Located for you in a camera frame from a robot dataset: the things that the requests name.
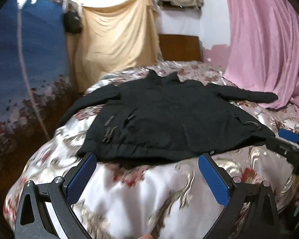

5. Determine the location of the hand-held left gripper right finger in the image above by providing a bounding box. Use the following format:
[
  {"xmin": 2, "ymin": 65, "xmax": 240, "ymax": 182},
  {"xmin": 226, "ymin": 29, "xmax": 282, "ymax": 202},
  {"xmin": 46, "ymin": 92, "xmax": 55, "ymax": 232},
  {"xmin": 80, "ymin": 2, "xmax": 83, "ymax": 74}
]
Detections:
[{"xmin": 198, "ymin": 153, "xmax": 281, "ymax": 239}]

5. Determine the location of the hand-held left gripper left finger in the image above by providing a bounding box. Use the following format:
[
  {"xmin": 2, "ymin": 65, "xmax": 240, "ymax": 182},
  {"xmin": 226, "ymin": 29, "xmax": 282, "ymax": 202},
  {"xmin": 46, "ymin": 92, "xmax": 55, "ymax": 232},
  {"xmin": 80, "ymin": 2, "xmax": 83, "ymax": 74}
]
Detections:
[{"xmin": 14, "ymin": 153, "xmax": 97, "ymax": 239}]

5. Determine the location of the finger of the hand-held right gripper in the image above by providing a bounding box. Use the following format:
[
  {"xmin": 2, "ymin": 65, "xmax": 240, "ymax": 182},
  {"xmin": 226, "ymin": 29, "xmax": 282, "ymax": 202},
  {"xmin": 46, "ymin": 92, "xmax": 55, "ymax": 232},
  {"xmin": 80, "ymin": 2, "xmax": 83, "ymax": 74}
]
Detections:
[
  {"xmin": 278, "ymin": 128, "xmax": 299, "ymax": 151},
  {"xmin": 265, "ymin": 136, "xmax": 299, "ymax": 165}
]

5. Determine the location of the black jacket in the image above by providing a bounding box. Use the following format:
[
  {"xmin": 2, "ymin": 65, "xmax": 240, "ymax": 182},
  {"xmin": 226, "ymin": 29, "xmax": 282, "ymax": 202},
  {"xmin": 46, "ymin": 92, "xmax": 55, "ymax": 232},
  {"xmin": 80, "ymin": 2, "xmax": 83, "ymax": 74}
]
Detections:
[{"xmin": 58, "ymin": 70, "xmax": 279, "ymax": 166}]

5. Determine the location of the floral satin bedspread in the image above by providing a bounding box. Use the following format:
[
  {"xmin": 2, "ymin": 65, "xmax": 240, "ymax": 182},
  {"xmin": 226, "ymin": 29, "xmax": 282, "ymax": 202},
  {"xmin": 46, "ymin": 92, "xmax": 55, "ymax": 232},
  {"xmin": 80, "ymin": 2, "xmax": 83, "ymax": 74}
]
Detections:
[{"xmin": 3, "ymin": 60, "xmax": 299, "ymax": 239}]

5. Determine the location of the pink curtain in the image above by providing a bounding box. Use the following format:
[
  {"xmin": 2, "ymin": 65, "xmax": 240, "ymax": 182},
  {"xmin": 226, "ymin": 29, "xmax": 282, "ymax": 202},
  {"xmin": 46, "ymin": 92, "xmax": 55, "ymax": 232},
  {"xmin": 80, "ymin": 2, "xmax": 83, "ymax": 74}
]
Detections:
[{"xmin": 221, "ymin": 0, "xmax": 299, "ymax": 131}]

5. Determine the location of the blue printed cloth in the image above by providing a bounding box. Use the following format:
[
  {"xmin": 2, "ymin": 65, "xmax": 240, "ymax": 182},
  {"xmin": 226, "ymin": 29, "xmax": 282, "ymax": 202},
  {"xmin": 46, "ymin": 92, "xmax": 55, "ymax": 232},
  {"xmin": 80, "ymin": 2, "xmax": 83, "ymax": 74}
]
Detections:
[{"xmin": 0, "ymin": 0, "xmax": 78, "ymax": 177}]

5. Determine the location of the wooden headboard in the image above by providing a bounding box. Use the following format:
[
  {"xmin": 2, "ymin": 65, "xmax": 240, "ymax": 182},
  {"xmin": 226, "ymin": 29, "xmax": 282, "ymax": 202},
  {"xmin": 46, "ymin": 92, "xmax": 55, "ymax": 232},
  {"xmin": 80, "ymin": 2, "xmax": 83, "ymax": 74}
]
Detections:
[{"xmin": 158, "ymin": 34, "xmax": 204, "ymax": 62}]

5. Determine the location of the yellow hanging cloth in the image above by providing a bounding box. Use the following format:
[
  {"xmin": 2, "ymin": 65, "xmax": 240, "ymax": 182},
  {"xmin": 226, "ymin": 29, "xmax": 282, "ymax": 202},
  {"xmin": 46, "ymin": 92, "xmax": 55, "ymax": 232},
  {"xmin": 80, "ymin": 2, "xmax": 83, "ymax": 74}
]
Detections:
[{"xmin": 66, "ymin": 0, "xmax": 163, "ymax": 95}]

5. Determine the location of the black bag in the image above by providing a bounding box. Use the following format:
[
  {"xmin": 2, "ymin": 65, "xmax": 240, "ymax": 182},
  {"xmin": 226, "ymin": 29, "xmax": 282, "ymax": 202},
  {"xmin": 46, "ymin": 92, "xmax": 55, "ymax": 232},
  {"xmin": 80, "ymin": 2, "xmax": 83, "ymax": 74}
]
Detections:
[{"xmin": 63, "ymin": 11, "xmax": 82, "ymax": 34}]

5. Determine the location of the pink cord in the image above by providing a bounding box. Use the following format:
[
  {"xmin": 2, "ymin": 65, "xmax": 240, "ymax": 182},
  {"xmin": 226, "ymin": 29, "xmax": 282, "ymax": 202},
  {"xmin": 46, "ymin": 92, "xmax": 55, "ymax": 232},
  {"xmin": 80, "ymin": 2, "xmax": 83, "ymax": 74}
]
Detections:
[{"xmin": 16, "ymin": 7, "xmax": 51, "ymax": 141}]

